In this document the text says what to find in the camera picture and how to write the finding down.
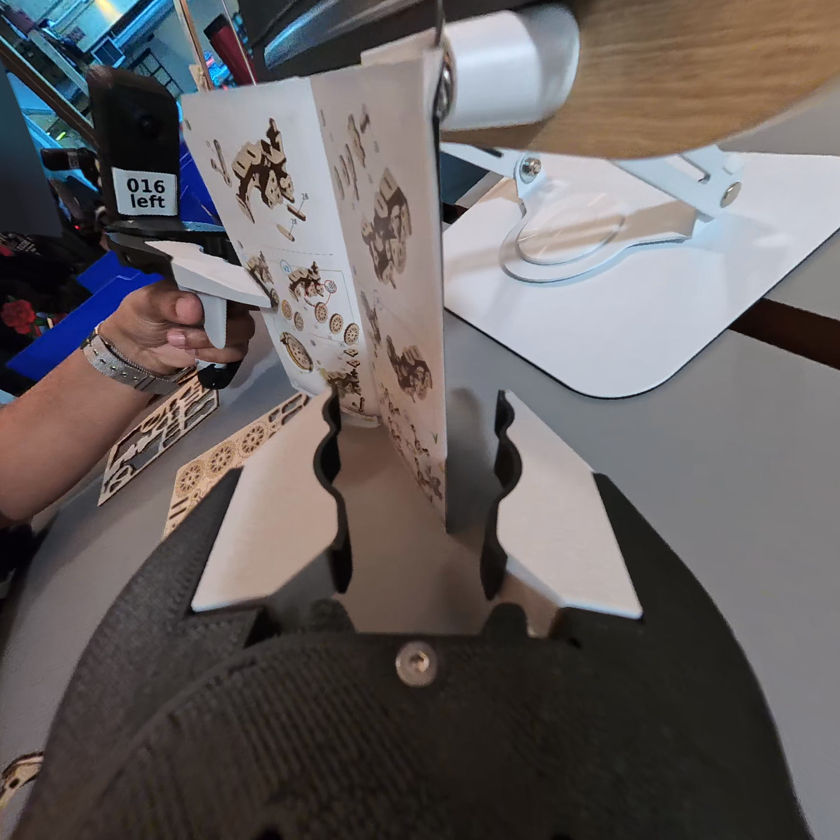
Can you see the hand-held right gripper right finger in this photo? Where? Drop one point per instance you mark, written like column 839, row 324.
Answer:
column 564, row 531

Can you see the dark red tumbler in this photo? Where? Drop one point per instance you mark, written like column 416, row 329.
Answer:
column 226, row 46

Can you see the person's left forearm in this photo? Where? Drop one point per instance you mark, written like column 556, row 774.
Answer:
column 52, row 439

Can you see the silver mesh wristwatch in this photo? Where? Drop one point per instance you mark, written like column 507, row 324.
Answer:
column 124, row 364

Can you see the printed instruction booklet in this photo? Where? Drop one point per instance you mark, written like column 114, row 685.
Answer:
column 315, row 216

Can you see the wooden puzzle sheet with gears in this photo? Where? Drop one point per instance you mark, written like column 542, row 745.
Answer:
column 229, row 446

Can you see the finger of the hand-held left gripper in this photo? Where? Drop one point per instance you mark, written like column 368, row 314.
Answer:
column 210, row 272

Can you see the small wooden puzzle part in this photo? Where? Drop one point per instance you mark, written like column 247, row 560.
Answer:
column 16, row 781

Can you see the grey desk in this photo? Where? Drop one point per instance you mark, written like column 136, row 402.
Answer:
column 689, row 525

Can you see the person's left hand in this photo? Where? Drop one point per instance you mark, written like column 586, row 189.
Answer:
column 144, row 328

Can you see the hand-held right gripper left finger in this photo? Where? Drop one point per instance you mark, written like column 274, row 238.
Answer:
column 269, row 518

